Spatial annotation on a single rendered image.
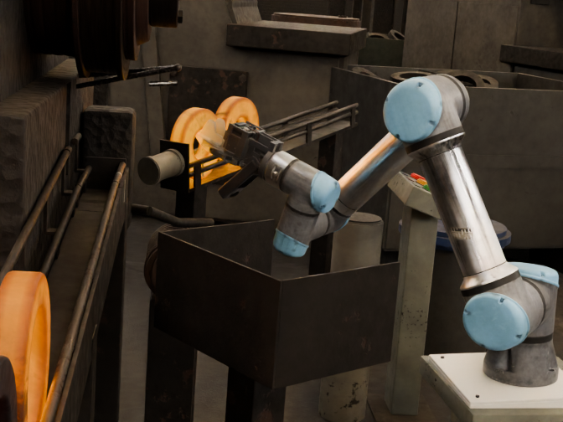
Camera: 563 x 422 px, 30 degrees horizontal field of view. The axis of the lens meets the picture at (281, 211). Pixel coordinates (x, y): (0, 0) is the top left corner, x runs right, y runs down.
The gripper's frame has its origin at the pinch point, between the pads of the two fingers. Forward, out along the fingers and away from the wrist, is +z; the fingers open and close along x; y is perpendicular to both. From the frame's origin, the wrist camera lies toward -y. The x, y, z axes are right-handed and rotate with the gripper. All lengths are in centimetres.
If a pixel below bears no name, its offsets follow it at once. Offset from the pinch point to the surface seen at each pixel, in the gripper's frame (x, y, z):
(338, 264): -34, -24, -29
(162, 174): 16.2, -5.3, -4.7
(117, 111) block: 29.0, 7.1, 1.3
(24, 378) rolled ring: 126, 19, -67
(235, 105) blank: -12.4, 6.3, 0.2
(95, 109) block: 31.0, 6.2, 4.9
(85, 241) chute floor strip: 66, 0, -26
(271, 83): -196, -36, 91
